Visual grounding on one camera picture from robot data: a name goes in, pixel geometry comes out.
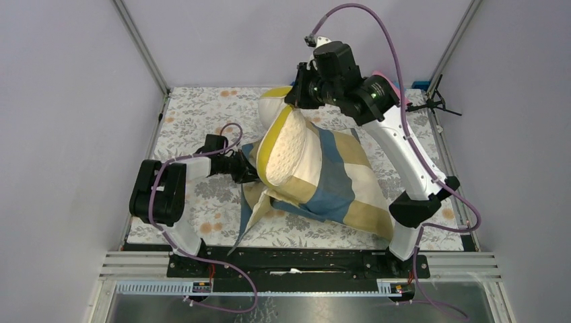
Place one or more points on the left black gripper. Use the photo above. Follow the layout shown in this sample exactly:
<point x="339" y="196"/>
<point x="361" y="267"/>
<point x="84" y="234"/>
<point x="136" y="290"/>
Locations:
<point x="245" y="171"/>

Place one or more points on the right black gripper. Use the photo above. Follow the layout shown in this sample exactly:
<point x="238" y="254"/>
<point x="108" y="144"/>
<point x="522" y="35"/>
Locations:
<point x="297" y="95"/>

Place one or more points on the white textured pillow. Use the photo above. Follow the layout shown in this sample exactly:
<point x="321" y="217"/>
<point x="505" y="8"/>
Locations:
<point x="280" y="150"/>

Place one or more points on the plaid blue beige pillowcase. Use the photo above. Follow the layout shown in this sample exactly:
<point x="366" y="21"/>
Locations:
<point x="333" y="183"/>

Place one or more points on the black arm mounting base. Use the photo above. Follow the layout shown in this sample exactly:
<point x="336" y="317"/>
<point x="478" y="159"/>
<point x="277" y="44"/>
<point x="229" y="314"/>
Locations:
<point x="325" y="269"/>

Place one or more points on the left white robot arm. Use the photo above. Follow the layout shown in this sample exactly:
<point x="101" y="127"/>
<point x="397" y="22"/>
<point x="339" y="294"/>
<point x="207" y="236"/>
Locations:
<point x="158" y="196"/>

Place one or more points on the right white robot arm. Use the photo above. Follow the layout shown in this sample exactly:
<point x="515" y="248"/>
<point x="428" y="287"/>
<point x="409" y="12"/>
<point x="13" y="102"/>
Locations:
<point x="373" y="105"/>

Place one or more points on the pink wedge block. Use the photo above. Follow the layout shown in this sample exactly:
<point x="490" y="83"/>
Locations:
<point x="395" y="88"/>

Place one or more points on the floral patterned table cloth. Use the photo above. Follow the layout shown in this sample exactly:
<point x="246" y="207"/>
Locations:
<point x="212" y="205"/>

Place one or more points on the blue block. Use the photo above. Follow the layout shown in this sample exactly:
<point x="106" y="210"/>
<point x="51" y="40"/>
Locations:
<point x="422" y="85"/>

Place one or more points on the black small tripod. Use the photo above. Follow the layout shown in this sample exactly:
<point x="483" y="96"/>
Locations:
<point x="434" y="101"/>

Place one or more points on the aluminium rail front frame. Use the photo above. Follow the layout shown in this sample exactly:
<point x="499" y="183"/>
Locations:
<point x="444" y="266"/>

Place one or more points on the right aluminium frame post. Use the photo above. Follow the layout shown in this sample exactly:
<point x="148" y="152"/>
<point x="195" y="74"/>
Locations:
<point x="454" y="42"/>

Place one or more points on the aluminium frame post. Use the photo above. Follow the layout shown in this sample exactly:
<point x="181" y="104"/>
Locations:
<point x="141" y="46"/>
<point x="454" y="42"/>

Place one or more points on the left aluminium frame post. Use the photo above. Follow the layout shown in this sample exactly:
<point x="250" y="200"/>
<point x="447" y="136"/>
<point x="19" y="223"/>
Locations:
<point x="141" y="46"/>

